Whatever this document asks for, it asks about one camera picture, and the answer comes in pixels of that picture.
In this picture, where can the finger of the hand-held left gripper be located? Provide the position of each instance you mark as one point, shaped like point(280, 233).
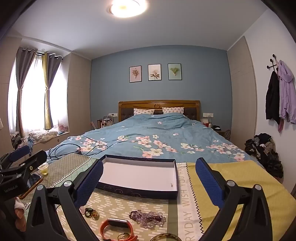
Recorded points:
point(19, 153)
point(35, 160)

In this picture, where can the person's left forearm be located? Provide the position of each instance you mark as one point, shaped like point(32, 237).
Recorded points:
point(20, 215)

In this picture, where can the grey and yellow curtain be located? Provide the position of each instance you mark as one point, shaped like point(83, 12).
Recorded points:
point(49, 92)
point(23, 69)

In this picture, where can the pink flower framed picture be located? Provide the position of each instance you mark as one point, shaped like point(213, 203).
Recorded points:
point(135, 74)

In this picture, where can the patchwork printed blanket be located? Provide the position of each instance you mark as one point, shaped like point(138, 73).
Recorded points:
point(242, 185)

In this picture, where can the purple jacket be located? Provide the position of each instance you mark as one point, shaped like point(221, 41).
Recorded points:
point(286, 92)

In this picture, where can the pink scarf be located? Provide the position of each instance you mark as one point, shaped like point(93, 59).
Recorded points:
point(280, 125)

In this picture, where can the pile of dark clothes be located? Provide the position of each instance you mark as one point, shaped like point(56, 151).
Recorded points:
point(266, 150)

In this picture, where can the navy shallow box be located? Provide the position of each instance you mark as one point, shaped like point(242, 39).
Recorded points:
point(138, 173)

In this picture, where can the nightstand with dark items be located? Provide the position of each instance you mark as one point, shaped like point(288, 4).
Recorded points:
point(217, 128)

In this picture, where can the tortoiseshell bangle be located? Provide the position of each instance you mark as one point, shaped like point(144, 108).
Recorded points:
point(165, 236)

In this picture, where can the orange smart watch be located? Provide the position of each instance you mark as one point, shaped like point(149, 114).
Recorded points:
point(115, 224)

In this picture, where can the black jacket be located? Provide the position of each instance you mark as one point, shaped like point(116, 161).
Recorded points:
point(272, 97)

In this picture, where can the white flower framed picture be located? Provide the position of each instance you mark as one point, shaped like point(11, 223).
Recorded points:
point(154, 72)

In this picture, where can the small pink fan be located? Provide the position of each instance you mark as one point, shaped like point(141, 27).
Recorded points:
point(63, 128)

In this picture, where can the clothes on window seat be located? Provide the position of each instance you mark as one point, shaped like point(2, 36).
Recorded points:
point(18, 140)

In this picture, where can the pink hair clip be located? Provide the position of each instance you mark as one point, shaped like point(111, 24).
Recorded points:
point(82, 211)

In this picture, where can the green leaf framed picture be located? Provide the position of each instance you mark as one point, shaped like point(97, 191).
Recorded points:
point(175, 71)

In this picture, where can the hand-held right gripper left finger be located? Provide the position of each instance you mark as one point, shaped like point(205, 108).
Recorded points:
point(90, 183)

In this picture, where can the smartphone with orange case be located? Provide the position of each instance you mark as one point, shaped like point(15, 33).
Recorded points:
point(34, 183)

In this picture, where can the beige wardrobe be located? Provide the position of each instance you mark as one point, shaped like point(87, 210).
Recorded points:
point(240, 97)
point(78, 97)

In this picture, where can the wooden bed headboard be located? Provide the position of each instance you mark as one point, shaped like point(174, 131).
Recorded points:
point(159, 104)

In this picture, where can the blue floral duvet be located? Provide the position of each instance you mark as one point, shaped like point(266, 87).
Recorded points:
point(161, 132)

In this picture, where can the round ceiling lamp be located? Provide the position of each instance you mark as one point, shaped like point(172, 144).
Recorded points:
point(128, 7)

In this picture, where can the nightstand with cosmetics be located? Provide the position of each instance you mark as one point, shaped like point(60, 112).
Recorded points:
point(104, 122)

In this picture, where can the crumpled light bedding pile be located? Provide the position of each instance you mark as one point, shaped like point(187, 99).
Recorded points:
point(44, 135)

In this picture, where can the white wall socket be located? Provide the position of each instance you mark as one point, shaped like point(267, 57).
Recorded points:
point(112, 114)
point(208, 115)

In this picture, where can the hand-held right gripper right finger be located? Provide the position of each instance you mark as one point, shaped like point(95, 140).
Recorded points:
point(208, 183)

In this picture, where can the white patterned pillow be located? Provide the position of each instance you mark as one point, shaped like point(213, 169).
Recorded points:
point(173, 110)
point(143, 111)

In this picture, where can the black wall coat rack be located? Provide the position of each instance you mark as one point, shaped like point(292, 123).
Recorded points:
point(275, 61)

